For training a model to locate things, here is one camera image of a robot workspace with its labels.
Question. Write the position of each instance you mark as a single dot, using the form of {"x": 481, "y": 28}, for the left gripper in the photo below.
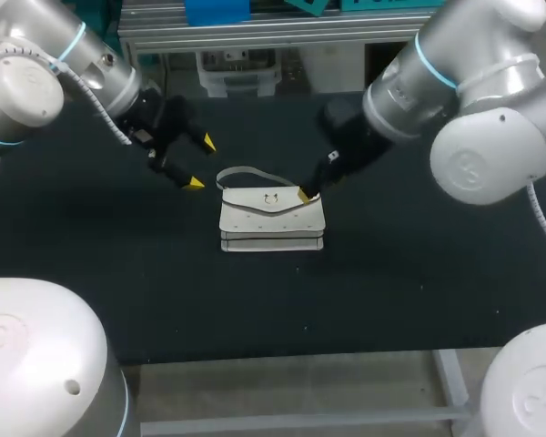
{"x": 151, "y": 119}

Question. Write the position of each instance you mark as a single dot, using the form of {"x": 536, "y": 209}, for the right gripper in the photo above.
{"x": 352, "y": 141}

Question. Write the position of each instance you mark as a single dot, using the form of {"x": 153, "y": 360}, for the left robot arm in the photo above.
{"x": 32, "y": 77}

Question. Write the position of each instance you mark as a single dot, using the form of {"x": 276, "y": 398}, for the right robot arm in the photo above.
{"x": 478, "y": 114}

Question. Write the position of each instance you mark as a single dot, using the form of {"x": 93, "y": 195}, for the white plastic bin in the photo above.
{"x": 239, "y": 73}

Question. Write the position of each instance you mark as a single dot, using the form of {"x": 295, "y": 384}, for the teal box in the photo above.
{"x": 310, "y": 5}

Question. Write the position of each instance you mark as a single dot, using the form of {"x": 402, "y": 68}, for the aluminium frame shelf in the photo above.
{"x": 273, "y": 28}

